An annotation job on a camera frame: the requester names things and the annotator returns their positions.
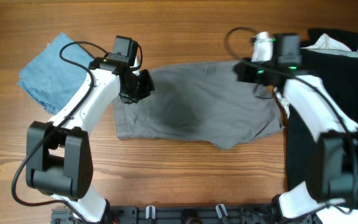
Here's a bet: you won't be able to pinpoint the grey shorts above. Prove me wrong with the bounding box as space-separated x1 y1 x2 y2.
112 61 283 149

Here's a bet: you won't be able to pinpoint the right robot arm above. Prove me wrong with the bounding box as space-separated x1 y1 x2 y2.
234 31 358 223

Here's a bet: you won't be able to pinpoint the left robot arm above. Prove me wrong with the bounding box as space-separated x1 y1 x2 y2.
11 35 154 223

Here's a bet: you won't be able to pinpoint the white garment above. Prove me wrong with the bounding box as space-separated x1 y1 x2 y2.
273 33 358 119

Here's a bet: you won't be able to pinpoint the black garment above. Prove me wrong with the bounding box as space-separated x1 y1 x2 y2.
285 28 358 189

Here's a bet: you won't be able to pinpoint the folded blue denim garment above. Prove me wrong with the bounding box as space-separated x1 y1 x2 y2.
17 33 87 115

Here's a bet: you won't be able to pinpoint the right black cable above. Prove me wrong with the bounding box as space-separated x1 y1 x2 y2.
224 26 358 215

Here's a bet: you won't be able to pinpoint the black cable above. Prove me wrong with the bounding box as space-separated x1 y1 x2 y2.
11 40 108 223
224 26 358 215

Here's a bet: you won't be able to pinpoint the left black cable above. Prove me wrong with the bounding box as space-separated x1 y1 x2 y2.
11 40 108 223

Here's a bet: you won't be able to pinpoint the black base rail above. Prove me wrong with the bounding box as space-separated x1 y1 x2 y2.
50 203 323 224

